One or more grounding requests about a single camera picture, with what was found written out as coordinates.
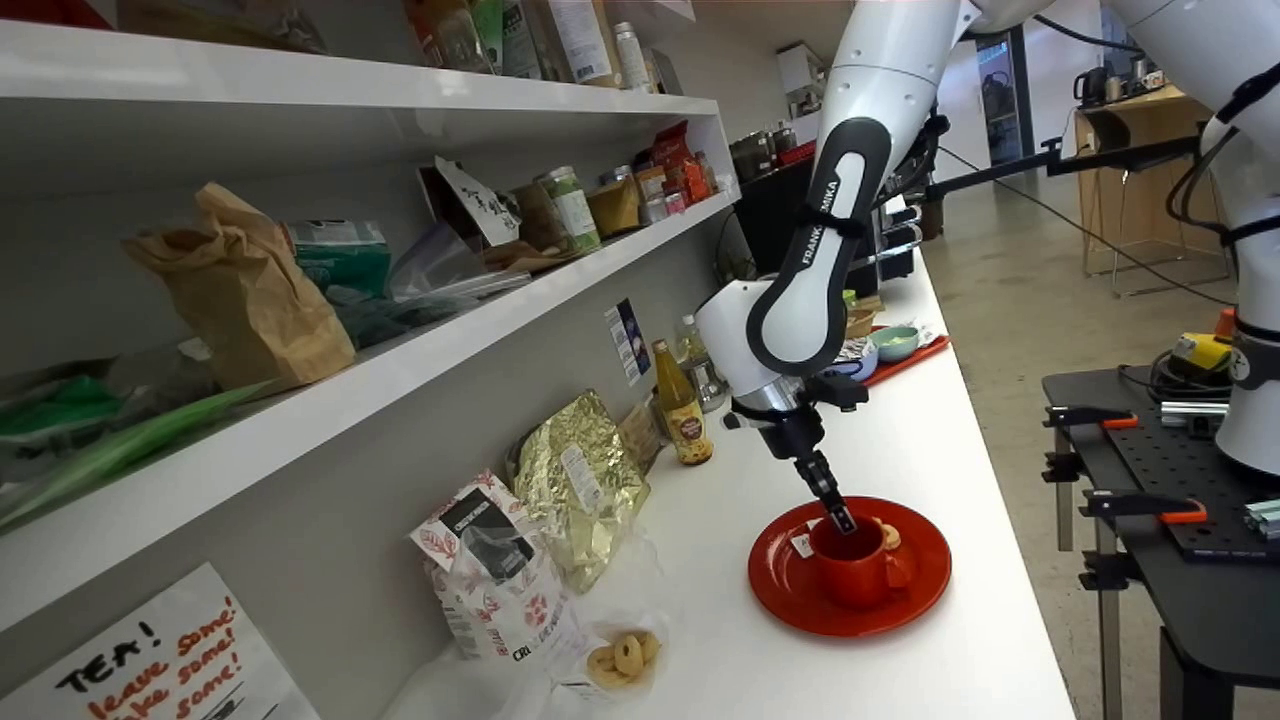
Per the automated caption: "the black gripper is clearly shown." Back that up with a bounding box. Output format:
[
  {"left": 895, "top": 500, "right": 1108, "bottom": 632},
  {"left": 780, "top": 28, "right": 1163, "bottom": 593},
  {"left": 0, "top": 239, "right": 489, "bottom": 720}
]
[{"left": 731, "top": 375, "right": 868, "bottom": 537}]

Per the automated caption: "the red mug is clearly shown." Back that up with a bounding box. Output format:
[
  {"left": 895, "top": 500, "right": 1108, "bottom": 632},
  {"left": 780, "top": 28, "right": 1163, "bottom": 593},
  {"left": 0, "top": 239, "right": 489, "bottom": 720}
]
[{"left": 806, "top": 517, "right": 916, "bottom": 606}]

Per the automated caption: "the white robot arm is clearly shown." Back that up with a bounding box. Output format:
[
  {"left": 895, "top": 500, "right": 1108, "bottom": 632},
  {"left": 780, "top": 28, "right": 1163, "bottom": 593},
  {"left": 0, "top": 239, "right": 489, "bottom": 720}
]
[{"left": 694, "top": 0, "right": 1280, "bottom": 531}]

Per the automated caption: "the red plate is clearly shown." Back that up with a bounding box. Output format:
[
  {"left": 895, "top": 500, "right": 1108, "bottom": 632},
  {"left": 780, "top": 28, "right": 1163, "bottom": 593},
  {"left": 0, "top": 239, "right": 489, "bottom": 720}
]
[{"left": 749, "top": 495, "right": 952, "bottom": 638}]

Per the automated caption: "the yellow brown sauce bottle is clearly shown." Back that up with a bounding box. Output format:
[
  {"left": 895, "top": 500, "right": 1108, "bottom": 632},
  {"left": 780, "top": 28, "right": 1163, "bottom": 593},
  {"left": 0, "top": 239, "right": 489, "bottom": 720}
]
[{"left": 650, "top": 339, "right": 710, "bottom": 465}]

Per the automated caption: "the gold foil bag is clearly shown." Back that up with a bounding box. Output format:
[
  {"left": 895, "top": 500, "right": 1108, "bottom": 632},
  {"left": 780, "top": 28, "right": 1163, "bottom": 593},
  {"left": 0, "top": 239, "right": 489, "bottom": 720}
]
[{"left": 513, "top": 392, "right": 647, "bottom": 593}]

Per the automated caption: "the plastic bag of cookies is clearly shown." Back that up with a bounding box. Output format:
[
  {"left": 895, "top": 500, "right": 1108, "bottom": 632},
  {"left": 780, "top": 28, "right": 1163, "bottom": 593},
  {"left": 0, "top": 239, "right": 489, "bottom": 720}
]
[{"left": 582, "top": 614, "right": 666, "bottom": 691}]

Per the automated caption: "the white red patterned bag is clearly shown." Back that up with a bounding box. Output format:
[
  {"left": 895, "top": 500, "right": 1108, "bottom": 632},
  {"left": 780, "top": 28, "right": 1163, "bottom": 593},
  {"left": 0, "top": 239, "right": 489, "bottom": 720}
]
[{"left": 406, "top": 473, "right": 577, "bottom": 662}]

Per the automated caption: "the green label jar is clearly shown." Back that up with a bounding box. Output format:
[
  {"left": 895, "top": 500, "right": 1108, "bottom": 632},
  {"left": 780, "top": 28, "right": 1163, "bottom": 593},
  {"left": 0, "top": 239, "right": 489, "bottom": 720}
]
[{"left": 544, "top": 162, "right": 599, "bottom": 256}]

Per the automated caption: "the black side table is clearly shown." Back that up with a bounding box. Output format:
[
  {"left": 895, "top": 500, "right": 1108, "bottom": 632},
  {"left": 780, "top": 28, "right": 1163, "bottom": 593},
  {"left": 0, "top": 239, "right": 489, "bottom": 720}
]
[{"left": 1044, "top": 365, "right": 1280, "bottom": 720}]

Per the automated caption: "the brown paper bag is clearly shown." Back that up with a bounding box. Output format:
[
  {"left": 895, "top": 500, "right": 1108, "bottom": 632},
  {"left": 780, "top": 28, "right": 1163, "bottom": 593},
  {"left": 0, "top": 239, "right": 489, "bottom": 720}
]
[{"left": 128, "top": 184, "right": 355, "bottom": 387}]

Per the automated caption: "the tea note sign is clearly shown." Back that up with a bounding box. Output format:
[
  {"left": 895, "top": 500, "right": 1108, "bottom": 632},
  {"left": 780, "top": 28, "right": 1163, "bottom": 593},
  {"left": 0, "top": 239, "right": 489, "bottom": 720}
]
[{"left": 0, "top": 562, "right": 319, "bottom": 720}]

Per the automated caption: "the lower white shelf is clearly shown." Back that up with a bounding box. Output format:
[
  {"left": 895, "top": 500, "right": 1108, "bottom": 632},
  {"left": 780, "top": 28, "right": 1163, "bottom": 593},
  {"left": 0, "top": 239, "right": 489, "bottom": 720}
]
[{"left": 0, "top": 184, "right": 740, "bottom": 632}]

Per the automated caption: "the white shelf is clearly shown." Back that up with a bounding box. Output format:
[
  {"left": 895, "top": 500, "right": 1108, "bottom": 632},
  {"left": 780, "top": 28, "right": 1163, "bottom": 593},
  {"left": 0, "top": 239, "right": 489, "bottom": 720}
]
[
  {"left": 0, "top": 21, "right": 720, "bottom": 127},
  {"left": 0, "top": 184, "right": 740, "bottom": 632}
]

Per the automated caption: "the upper white shelf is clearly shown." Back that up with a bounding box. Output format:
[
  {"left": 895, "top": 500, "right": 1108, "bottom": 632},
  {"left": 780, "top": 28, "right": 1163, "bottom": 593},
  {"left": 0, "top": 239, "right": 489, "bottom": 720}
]
[{"left": 0, "top": 21, "right": 720, "bottom": 127}]

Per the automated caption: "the blue white wall card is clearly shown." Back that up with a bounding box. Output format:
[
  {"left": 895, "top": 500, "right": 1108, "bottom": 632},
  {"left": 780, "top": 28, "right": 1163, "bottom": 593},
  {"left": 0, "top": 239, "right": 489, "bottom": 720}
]
[{"left": 609, "top": 299, "right": 650, "bottom": 387}]

